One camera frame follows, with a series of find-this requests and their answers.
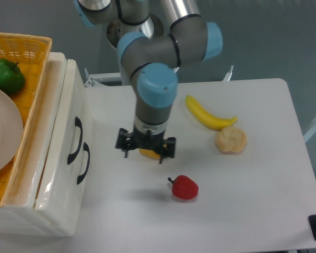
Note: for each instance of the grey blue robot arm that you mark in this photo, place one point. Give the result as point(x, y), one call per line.
point(149, 62)

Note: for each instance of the beige plate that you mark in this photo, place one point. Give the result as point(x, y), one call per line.
point(11, 129)

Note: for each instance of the white drawer cabinet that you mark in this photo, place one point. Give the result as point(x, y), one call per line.
point(18, 215)

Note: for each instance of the red bell pepper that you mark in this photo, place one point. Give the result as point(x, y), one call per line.
point(184, 188)

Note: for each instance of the round bread roll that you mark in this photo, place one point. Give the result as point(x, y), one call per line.
point(231, 139)

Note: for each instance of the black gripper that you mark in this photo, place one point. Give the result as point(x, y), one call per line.
point(127, 141)

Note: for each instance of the yellow banana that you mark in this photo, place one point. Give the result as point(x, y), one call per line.
point(207, 119)

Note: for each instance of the green bell pepper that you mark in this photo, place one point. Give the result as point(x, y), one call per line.
point(12, 79)

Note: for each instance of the white drawer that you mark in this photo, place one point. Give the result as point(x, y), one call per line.
point(64, 176)

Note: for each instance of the yellow bell pepper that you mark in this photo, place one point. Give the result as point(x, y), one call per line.
point(152, 153)

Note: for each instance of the orange wicker basket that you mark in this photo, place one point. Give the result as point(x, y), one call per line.
point(31, 52)

